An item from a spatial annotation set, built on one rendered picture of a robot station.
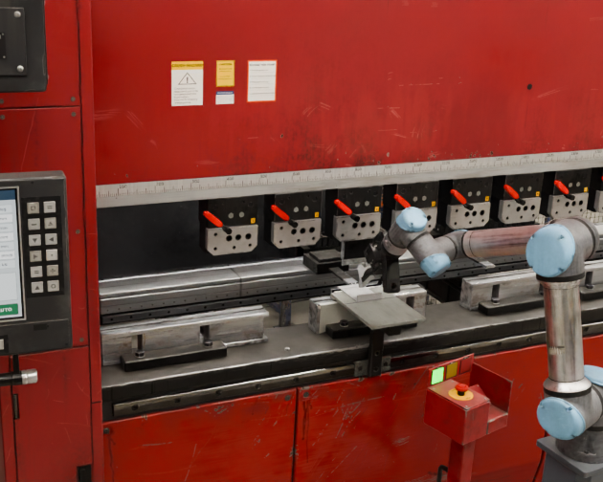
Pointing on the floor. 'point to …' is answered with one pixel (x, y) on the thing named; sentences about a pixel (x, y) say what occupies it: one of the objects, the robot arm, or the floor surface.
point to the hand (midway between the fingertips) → (370, 285)
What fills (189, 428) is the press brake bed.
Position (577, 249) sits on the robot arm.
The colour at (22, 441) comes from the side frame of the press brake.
